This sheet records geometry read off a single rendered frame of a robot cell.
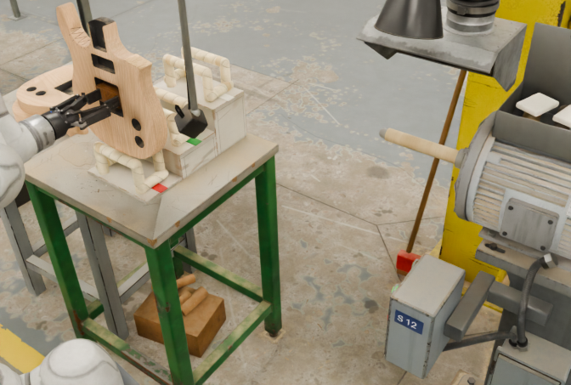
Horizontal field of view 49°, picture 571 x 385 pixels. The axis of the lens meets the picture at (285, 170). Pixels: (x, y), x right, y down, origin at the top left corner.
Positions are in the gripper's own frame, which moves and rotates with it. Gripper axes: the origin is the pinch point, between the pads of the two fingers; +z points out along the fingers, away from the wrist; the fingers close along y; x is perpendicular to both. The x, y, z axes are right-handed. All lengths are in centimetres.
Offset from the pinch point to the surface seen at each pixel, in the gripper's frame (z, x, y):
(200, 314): 23, -109, -1
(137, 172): -2.1, -20.1, 9.9
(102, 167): -2.1, -25.1, -6.9
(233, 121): 35.4, -20.4, 13.7
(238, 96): 38.7, -12.5, 13.7
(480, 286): 11, -19, 108
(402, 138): 23, 4, 80
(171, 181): 7.5, -28.0, 12.5
